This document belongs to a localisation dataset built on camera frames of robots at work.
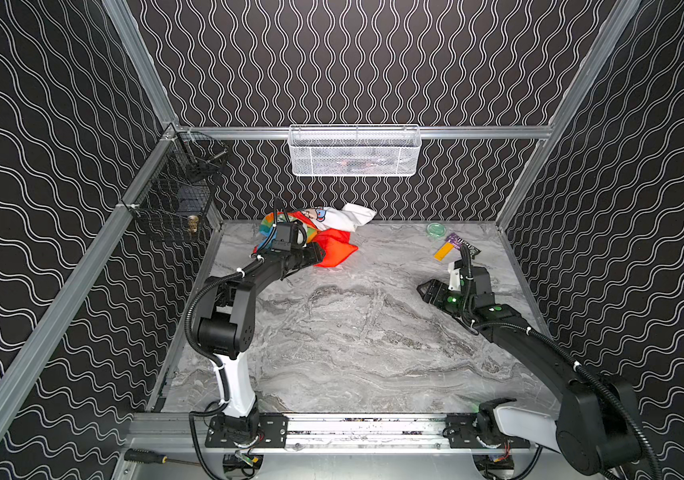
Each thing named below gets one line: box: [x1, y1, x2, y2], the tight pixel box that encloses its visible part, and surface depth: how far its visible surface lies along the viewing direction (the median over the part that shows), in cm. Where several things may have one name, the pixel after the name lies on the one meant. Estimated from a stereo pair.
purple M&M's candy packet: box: [445, 233, 481, 259], surface depth 115 cm
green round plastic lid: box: [426, 222, 447, 236], surface depth 119 cm
